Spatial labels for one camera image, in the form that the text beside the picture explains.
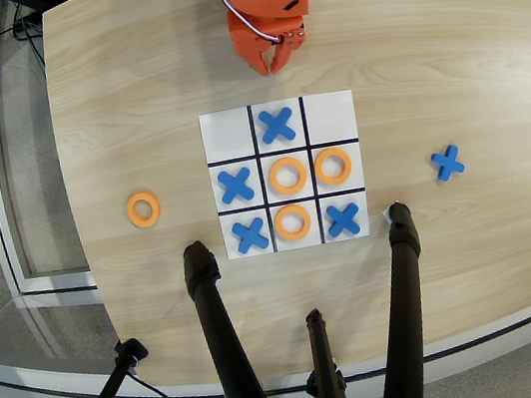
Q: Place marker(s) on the white tic-tac-toe grid sheet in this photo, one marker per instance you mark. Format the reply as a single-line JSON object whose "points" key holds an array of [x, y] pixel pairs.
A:
{"points": [[230, 134]]}

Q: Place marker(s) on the blue foam cross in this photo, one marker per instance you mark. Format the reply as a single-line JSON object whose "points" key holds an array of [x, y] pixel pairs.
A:
{"points": [[343, 220], [448, 163], [236, 186], [277, 126], [250, 235]]}

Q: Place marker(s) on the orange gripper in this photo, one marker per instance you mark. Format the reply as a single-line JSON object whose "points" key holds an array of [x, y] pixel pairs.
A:
{"points": [[251, 42]]}

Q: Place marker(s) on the small white tag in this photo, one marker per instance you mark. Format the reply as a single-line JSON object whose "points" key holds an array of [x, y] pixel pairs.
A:
{"points": [[385, 215]]}

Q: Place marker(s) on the thick black tripod leg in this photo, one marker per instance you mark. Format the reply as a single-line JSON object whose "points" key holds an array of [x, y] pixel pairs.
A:
{"points": [[220, 327], [402, 298]]}

